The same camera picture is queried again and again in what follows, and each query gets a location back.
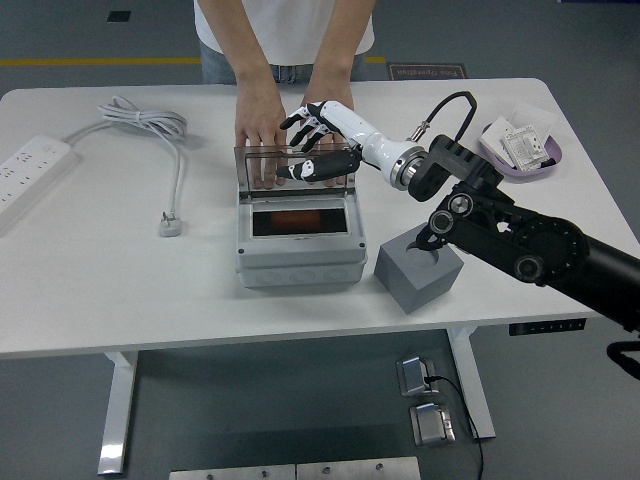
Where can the person's left hand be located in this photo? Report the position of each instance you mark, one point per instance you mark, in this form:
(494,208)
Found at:
(330,98)

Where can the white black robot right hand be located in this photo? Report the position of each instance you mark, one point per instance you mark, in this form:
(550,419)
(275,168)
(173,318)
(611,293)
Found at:
(370,137)

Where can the person's right hand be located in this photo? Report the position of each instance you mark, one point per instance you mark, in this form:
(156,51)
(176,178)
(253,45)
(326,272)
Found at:
(260,125)

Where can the smoky transparent box lid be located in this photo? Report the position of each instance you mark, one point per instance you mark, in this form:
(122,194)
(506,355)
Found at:
(239,165)

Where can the grey electrical junction box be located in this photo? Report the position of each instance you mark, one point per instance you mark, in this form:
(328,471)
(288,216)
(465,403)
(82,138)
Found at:
(300,260)

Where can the person's right forearm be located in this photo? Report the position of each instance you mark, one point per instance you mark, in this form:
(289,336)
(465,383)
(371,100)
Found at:
(245,45)

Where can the person's left forearm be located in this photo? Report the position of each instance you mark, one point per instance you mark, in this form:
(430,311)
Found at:
(340,45)

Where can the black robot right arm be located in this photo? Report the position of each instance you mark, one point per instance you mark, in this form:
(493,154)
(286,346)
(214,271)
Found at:
(550,240)

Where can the silver floor socket box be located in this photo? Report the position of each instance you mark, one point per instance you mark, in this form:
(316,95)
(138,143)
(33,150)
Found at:
(412,375)
(430,425)

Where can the person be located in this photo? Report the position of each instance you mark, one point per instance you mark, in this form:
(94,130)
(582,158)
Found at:
(290,35)

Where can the dark floor sign mat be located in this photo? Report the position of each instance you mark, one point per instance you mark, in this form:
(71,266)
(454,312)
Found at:
(425,71)

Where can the purple plastic tray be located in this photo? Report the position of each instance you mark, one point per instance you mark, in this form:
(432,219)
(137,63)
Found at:
(505,172)

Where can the grey cube holder block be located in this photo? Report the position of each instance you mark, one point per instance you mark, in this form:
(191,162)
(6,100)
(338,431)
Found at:
(410,285)

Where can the white printed socket panel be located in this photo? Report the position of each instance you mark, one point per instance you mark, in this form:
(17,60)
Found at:
(525,147)

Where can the white square cover plate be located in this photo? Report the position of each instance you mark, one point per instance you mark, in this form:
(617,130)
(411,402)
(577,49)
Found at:
(535,117)

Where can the black square floor hatch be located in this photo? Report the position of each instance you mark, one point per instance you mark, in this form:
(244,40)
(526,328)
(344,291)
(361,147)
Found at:
(118,16)

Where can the small black part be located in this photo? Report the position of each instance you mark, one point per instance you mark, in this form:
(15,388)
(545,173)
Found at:
(548,163)

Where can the white power strip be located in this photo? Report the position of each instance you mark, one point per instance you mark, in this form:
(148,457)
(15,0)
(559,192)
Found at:
(25,170)

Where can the black table control panel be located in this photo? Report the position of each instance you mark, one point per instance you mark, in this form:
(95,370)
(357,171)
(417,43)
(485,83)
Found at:
(545,326)

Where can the grey metal base plate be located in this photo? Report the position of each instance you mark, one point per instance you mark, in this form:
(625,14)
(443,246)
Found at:
(357,469)
(230,473)

